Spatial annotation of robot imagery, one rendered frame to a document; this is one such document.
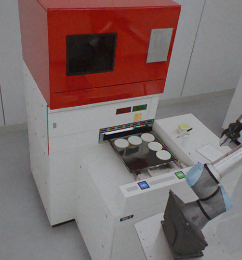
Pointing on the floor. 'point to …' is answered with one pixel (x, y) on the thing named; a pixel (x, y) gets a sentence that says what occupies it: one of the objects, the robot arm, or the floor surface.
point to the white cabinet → (109, 229)
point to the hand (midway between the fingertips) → (220, 144)
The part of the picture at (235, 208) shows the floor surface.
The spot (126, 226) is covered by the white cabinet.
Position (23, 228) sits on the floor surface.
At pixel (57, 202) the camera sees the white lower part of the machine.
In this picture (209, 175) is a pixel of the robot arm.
